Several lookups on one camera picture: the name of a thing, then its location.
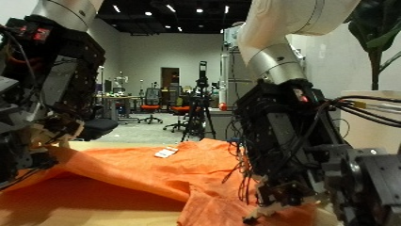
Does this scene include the orange button shirt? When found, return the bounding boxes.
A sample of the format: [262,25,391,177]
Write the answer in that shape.
[0,137,331,226]

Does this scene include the background wooden desk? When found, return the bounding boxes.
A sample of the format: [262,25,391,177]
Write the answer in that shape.
[98,93,142,121]

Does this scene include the black office chair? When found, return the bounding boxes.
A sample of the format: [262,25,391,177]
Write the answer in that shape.
[77,105,119,141]

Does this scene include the low grey counter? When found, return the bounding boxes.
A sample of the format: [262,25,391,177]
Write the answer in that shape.
[207,109,243,141]

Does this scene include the orange seat office chair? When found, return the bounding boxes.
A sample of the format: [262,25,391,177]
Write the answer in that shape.
[138,88,164,125]
[162,93,192,133]

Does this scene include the brown door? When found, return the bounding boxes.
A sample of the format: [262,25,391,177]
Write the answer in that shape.
[160,67,180,92]

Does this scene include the white shirt label tag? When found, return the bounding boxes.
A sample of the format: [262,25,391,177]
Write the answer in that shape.
[154,146,180,159]

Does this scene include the grey boxy appliance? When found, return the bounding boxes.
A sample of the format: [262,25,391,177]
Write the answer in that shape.
[223,22,248,48]

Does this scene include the green leafy plant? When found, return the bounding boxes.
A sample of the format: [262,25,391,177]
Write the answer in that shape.
[348,0,401,91]

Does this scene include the black robot hand cables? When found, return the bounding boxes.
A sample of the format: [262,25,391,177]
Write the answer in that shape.
[330,95,401,128]

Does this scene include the black camera tripod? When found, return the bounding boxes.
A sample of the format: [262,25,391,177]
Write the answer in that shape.
[180,60,218,143]

